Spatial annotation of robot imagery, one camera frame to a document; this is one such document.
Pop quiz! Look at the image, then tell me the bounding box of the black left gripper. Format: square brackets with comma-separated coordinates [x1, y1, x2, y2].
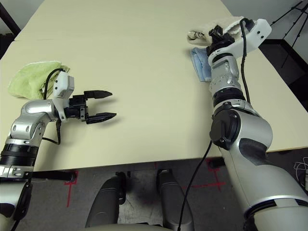
[64, 90, 117, 125]

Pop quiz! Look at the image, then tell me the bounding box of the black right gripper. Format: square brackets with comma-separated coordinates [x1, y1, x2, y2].
[205, 25, 235, 55]

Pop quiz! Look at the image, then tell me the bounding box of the beige towel with white trim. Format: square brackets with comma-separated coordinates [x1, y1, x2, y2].
[187, 14, 248, 46]

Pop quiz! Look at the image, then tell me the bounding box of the blue folded towel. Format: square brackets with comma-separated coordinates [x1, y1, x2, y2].
[191, 47, 214, 82]

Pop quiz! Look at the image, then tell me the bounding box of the green folded towel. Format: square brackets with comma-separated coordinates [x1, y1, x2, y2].
[8, 61, 70, 100]

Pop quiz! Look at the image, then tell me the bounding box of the black tripod stand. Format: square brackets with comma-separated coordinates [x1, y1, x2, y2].
[269, 0, 308, 49]

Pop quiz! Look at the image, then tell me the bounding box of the black table foot bar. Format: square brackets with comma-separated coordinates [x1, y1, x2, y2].
[208, 158, 225, 169]
[31, 170, 77, 182]

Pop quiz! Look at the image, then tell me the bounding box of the grey robot left leg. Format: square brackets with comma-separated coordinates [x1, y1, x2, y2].
[85, 172, 127, 228]

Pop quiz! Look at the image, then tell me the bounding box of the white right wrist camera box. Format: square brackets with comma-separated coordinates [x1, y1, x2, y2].
[216, 18, 272, 58]

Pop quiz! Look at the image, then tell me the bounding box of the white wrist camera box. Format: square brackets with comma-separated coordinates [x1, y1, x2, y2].
[216, 18, 272, 58]
[51, 71, 75, 121]

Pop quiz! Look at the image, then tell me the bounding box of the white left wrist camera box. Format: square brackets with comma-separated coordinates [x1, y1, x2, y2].
[51, 71, 75, 121]

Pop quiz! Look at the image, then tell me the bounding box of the black left wrist camera cable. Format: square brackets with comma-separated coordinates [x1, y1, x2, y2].
[42, 68, 64, 145]

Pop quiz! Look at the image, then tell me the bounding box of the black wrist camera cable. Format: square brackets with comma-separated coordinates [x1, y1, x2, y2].
[42, 68, 64, 145]
[177, 18, 256, 231]

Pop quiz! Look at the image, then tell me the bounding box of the black low furniture frame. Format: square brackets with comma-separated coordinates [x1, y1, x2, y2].
[258, 38, 308, 106]

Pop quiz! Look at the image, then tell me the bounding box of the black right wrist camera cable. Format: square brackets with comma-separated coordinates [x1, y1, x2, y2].
[177, 18, 256, 231]

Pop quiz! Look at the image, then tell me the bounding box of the white cable on floor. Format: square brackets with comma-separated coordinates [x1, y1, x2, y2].
[295, 156, 308, 188]

